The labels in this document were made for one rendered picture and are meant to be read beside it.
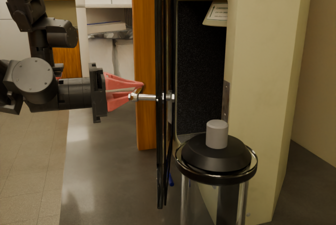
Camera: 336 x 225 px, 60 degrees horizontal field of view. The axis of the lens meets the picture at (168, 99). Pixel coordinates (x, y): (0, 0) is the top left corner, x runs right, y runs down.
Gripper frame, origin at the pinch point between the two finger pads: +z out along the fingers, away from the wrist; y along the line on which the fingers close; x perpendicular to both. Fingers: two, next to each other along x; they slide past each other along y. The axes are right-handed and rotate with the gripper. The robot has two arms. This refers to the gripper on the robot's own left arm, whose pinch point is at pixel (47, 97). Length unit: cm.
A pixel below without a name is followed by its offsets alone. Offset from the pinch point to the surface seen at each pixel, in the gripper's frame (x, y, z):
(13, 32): 442, -96, 12
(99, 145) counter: -2.2, 13.1, 16.2
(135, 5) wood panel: -9.2, 24.8, -25.0
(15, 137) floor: 235, -68, 108
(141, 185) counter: -26.5, 21.7, 16.4
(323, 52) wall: -19, 76, -12
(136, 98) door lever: -38.6, 19.3, -9.4
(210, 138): -56, 26, -9
